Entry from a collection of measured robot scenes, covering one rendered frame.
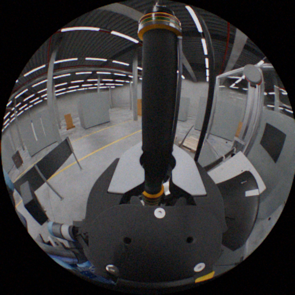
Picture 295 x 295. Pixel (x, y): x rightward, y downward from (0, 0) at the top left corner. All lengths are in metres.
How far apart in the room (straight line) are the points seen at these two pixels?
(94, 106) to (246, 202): 6.52
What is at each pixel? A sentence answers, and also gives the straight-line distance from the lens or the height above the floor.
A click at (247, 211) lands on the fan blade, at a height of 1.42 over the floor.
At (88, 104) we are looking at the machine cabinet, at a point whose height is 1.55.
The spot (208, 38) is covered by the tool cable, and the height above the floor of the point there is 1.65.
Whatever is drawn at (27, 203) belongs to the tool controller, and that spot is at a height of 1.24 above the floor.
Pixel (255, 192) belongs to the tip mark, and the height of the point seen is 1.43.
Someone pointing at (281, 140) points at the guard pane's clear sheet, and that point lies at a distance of 0.74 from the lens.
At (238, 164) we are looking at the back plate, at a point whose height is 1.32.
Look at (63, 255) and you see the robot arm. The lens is 0.48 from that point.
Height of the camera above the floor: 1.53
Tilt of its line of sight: 31 degrees down
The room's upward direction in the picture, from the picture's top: 1 degrees clockwise
